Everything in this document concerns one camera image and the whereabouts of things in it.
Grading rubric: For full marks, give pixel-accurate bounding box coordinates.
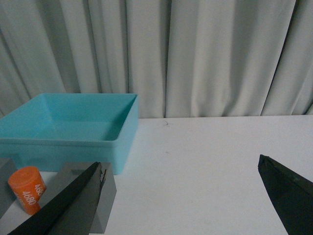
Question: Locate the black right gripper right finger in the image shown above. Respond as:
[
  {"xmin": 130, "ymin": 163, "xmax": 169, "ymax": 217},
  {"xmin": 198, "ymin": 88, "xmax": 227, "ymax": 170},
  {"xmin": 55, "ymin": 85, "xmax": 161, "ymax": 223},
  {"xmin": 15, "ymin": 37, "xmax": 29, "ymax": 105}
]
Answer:
[{"xmin": 258, "ymin": 155, "xmax": 313, "ymax": 235}]

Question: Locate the gray block with square slot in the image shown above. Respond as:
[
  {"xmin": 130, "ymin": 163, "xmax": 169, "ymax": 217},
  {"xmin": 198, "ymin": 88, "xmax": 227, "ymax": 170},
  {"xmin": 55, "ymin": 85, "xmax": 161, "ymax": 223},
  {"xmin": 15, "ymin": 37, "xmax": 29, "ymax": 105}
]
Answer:
[{"xmin": 39, "ymin": 162, "xmax": 116, "ymax": 235}]

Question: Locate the white pleated curtain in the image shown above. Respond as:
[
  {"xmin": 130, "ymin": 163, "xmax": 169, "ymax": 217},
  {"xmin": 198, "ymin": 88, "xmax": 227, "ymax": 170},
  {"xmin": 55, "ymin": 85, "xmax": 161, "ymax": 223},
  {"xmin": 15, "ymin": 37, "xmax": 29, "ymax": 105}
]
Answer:
[{"xmin": 0, "ymin": 0, "xmax": 313, "ymax": 118}]

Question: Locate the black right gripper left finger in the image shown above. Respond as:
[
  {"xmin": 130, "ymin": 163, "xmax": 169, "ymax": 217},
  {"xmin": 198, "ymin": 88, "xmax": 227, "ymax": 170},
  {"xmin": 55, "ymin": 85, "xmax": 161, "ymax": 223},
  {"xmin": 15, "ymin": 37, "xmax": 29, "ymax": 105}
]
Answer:
[{"xmin": 10, "ymin": 162, "xmax": 102, "ymax": 235}]

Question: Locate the orange cylinder with white numbers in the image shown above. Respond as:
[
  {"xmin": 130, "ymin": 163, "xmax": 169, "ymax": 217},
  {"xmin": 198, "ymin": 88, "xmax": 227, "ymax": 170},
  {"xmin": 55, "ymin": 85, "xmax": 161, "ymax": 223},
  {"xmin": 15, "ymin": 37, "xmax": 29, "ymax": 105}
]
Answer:
[{"xmin": 8, "ymin": 166, "xmax": 46, "ymax": 215}]

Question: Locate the gray block with round hole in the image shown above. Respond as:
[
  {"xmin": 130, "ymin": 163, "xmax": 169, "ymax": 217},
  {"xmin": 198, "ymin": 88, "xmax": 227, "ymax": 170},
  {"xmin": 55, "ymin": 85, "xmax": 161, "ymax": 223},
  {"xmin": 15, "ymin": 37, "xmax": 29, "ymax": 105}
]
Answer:
[{"xmin": 0, "ymin": 158, "xmax": 17, "ymax": 217}]

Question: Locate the light blue plastic box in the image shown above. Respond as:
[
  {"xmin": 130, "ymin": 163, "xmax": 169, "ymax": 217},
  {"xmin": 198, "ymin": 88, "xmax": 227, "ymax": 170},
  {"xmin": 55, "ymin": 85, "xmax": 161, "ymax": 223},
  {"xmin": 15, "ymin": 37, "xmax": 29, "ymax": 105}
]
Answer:
[{"xmin": 0, "ymin": 94, "xmax": 139, "ymax": 174}]

